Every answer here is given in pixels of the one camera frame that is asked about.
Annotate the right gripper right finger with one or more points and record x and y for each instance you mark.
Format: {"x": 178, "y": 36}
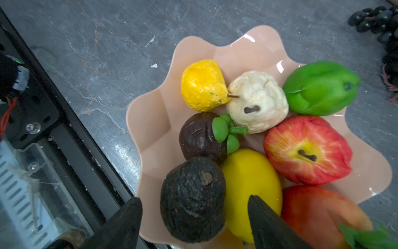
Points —
{"x": 269, "y": 230}

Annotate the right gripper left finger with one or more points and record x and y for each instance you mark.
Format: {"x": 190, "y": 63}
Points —
{"x": 121, "y": 230}

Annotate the red green apple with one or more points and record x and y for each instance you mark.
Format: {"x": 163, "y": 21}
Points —
{"x": 327, "y": 220}

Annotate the large yellow lemon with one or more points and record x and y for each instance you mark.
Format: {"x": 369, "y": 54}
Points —
{"x": 248, "y": 172}

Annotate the dark fake avocado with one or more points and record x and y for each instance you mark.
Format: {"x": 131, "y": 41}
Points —
{"x": 192, "y": 200}

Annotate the red fake bell pepper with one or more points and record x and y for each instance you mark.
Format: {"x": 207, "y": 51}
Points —
{"x": 307, "y": 150}

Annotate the dark mangosteen green top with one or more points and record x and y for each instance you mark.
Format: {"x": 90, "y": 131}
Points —
{"x": 210, "y": 135}

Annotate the cream fake pear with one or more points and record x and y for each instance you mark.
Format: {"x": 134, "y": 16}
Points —
{"x": 261, "y": 103}

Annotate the green fake lime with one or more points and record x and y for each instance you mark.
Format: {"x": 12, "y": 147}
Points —
{"x": 321, "y": 88}

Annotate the small yellow lemon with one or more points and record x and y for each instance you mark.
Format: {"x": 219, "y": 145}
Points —
{"x": 203, "y": 87}

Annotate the black grape bunch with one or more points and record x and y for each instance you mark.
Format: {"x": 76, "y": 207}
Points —
{"x": 383, "y": 22}

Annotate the white slotted cable duct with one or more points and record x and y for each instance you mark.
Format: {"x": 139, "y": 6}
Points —
{"x": 37, "y": 210}

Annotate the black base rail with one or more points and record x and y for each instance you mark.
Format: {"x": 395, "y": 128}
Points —
{"x": 36, "y": 112}

